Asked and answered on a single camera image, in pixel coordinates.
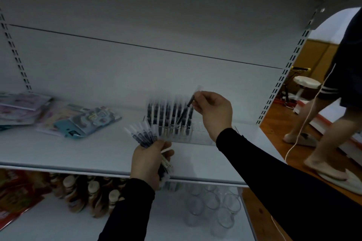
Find person's right hand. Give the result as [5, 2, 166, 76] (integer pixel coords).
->
[193, 91, 233, 143]

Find person's left hand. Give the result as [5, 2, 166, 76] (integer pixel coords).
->
[130, 140, 175, 191]

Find single black pen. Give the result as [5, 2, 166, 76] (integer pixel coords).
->
[176, 85, 204, 126]

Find bunch of pens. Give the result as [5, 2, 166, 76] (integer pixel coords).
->
[124, 122, 175, 190]

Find person's left forearm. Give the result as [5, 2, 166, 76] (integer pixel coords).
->
[97, 178, 156, 241]

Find person's right forearm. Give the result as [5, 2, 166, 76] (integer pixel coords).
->
[216, 128, 362, 241]

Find row of pens in holder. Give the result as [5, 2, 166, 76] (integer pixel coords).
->
[146, 95, 196, 137]

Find clear plastic pen display holder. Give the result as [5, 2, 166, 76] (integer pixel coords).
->
[145, 95, 216, 146]

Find blue sticker pack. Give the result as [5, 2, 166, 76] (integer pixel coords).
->
[53, 106, 123, 139]

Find group of clear glass cups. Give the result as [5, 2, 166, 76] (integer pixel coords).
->
[183, 183, 244, 236]

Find white metal shelving unit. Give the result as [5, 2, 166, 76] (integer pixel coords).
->
[0, 0, 362, 241]

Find group of brown bottles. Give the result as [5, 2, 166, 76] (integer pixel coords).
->
[49, 173, 128, 219]

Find white slipper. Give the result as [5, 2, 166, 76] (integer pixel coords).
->
[283, 132, 318, 148]
[316, 168, 362, 196]

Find white stool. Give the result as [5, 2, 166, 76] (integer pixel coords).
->
[288, 75, 322, 106]

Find pale yellow sticker pack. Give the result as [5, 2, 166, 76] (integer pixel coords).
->
[36, 102, 85, 137]

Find pink sticker pack stack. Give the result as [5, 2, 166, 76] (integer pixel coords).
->
[0, 92, 54, 132]

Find red snack packets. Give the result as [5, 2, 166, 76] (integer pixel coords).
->
[0, 169, 52, 228]

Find white cable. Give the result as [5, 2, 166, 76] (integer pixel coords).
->
[271, 63, 337, 241]

